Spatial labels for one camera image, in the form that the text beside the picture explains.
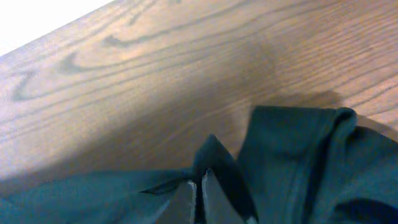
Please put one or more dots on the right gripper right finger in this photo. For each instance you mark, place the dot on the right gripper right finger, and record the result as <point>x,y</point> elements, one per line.
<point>218,208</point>

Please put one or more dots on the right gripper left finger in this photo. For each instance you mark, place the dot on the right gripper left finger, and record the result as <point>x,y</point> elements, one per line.
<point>181,207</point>

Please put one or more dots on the black leggings red waistband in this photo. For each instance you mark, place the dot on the black leggings red waistband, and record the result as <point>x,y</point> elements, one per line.
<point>297,165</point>

